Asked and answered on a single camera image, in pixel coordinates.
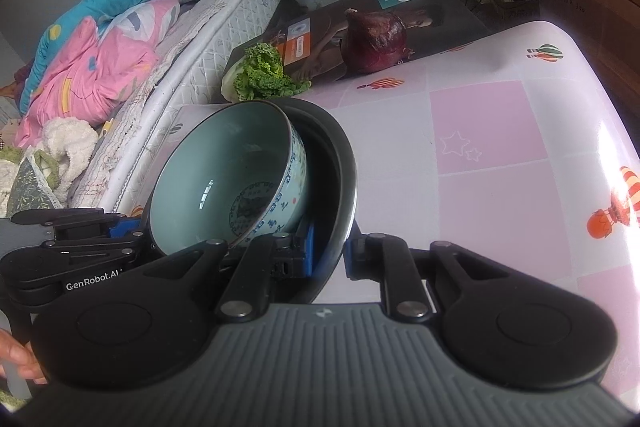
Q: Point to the pink printed tablecloth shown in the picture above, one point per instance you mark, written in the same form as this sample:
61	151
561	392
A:
475	157

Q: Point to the white fleece blanket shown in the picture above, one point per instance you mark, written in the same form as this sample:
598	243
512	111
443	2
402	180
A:
65	137

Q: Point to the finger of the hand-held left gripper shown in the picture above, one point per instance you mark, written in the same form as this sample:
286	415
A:
100	246
127	227

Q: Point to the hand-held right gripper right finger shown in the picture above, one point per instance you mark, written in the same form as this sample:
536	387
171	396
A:
354	259

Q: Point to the red onion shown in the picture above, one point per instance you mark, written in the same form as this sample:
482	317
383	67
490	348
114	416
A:
372	42

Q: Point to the green leaf-print pillow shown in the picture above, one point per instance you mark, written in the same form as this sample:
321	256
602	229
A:
30	187

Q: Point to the napa cabbage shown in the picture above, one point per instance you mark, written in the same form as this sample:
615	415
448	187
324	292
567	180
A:
260	72

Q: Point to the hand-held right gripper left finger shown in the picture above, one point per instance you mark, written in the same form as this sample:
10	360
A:
306	252

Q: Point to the pink and blue quilt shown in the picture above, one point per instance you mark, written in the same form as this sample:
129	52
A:
90	72

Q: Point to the person's left hand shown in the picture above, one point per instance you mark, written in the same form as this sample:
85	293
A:
17	354

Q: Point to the dark printed flat box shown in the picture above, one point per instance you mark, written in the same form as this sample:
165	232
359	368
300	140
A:
450	22

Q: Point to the teal ceramic bowl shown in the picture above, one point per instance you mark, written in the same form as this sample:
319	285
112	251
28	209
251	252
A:
215	167

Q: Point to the small steel bowl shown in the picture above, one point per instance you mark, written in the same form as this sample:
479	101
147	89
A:
335	167

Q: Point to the white quilted mattress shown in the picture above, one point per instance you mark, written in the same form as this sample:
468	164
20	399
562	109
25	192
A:
235	22

